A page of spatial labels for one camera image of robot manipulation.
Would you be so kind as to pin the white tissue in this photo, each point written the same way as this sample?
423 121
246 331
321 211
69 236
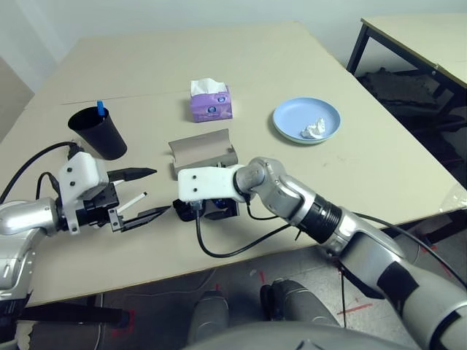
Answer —
313 129

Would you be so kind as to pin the grey robot right leg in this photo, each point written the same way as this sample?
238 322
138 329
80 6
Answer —
303 306

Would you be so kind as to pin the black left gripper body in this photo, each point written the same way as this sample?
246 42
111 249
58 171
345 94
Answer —
98 204

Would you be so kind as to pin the dark rough floor mat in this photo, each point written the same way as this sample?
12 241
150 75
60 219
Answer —
401 87

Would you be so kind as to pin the purple tissue box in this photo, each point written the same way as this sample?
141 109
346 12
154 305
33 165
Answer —
211 109

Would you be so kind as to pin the blue plate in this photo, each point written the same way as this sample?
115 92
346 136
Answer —
299 113

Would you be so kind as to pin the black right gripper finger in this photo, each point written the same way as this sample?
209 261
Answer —
233 208

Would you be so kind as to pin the blue marker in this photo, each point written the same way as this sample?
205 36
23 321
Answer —
100 107

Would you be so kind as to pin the black table foot bar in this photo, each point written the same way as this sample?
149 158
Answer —
73 313

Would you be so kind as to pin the grey robot left leg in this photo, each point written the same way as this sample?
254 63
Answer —
209 317

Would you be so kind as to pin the grey robot torso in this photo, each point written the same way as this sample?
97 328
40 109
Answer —
292 339

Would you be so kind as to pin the grey robot leg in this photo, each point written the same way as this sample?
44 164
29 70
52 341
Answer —
209 317
303 306

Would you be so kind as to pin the beige side table black frame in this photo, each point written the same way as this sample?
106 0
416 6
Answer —
419 36

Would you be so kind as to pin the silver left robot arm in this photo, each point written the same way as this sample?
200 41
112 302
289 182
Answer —
25 217

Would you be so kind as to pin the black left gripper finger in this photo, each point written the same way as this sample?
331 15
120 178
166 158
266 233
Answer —
146 217
133 173

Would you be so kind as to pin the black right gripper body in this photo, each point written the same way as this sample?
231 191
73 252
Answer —
223 165

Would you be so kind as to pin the grey glasses case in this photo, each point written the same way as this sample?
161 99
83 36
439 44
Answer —
200 149

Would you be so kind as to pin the white marker black cap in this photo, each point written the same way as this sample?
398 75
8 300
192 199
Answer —
133 202

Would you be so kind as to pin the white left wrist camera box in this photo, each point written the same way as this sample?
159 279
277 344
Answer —
82 171

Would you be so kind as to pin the black sunglasses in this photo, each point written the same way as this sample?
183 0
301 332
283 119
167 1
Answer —
182 213

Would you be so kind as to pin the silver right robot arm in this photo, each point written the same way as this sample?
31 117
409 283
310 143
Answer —
328 218

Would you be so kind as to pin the black plastic cup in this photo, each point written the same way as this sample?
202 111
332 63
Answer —
102 138

